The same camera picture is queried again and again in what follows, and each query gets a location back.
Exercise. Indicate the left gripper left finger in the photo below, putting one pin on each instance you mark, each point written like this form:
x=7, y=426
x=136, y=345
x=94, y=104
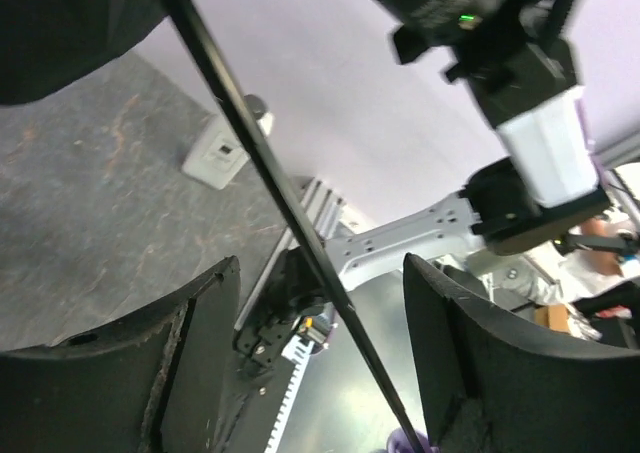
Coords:
x=150, y=381

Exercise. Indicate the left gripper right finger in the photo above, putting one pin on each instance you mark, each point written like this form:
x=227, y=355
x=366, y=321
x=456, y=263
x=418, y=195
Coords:
x=491, y=381

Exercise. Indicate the lavender folding umbrella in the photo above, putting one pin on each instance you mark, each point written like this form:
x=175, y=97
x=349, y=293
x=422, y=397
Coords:
x=31, y=28

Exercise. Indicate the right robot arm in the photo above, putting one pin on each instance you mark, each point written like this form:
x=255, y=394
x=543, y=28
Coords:
x=520, y=71

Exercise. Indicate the white bottle grey cap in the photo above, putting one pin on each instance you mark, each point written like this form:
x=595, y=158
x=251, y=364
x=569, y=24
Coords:
x=217, y=156

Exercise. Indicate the light blue cable duct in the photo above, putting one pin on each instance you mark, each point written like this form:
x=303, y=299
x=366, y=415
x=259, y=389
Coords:
x=298, y=352

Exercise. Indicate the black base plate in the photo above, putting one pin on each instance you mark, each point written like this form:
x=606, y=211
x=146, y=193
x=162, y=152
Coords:
x=291, y=304

